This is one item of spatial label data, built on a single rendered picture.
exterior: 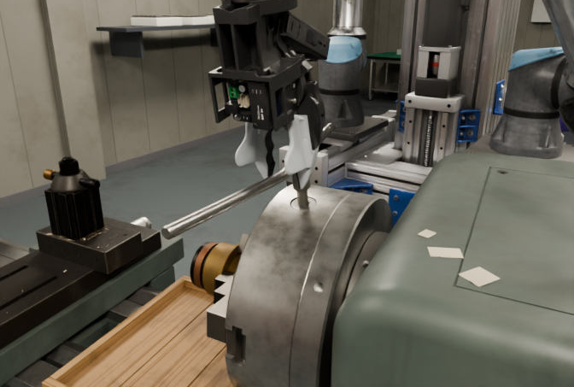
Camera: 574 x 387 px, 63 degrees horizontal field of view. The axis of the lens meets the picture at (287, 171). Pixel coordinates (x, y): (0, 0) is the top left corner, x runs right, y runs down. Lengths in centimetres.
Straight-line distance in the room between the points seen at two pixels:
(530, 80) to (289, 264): 74
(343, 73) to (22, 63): 324
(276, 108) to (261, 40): 6
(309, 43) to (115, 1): 418
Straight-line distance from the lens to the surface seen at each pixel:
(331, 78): 130
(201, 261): 75
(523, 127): 115
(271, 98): 43
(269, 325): 56
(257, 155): 54
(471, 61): 135
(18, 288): 105
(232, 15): 43
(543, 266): 49
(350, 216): 58
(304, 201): 60
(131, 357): 94
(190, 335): 96
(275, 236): 58
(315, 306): 54
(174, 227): 39
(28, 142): 428
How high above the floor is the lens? 147
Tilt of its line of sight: 19 degrees down
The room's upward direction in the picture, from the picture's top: straight up
